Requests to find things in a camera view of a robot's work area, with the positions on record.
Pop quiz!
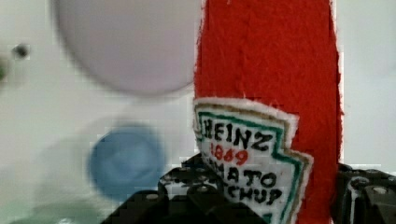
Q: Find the blue bowl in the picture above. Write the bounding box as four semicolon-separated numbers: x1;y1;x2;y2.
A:
87;125;165;203

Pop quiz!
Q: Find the grey-green oval strainer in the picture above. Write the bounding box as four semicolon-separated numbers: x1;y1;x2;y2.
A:
8;203;103;224

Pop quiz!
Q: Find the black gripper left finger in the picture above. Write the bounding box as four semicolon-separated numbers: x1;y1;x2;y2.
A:
100;154;267;224

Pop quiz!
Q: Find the lilac round plate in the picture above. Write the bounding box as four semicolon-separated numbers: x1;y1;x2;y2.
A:
52;0;201;95

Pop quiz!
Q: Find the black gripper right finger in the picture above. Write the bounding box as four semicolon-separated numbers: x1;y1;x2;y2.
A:
331;163;396;224

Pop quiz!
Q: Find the red plush ketchup bottle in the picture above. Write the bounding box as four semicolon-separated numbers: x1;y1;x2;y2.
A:
194;0;342;224

